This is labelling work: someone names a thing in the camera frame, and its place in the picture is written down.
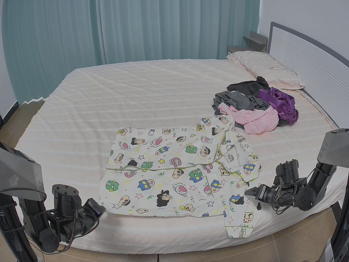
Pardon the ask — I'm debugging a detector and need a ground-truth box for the black garment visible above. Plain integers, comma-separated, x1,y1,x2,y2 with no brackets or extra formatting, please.
227,76,270,96

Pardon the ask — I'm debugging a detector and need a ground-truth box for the grey bedside table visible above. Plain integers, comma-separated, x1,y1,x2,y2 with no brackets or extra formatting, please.
228,31,268,54

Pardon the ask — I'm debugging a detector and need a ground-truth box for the purple satin garment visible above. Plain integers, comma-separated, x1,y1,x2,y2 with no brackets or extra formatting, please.
258,87,299,126

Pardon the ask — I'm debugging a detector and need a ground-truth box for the pink garment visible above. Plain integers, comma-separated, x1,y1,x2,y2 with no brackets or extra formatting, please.
218,103,279,135

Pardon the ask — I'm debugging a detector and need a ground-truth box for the white printed pyjama top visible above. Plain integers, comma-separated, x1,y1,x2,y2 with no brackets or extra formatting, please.
99,114,263,239

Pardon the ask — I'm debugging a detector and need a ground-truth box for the grey garment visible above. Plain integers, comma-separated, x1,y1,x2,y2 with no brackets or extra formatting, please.
212,90,270,117

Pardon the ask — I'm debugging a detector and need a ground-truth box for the bed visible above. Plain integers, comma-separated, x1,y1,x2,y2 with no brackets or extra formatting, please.
11,21,349,262

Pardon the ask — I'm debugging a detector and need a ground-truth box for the pale pink pillow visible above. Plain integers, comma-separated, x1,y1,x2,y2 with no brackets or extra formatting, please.
226,51,306,90

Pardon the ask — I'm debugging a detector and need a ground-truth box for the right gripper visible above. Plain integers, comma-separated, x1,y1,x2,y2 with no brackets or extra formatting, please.
244,184,276,211

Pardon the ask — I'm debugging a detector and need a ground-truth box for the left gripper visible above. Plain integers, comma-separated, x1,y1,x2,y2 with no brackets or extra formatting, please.
80,198,106,224

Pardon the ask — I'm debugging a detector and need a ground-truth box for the blue-green curtain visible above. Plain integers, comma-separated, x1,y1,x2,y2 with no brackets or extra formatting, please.
94,0,261,64
1,0,107,106

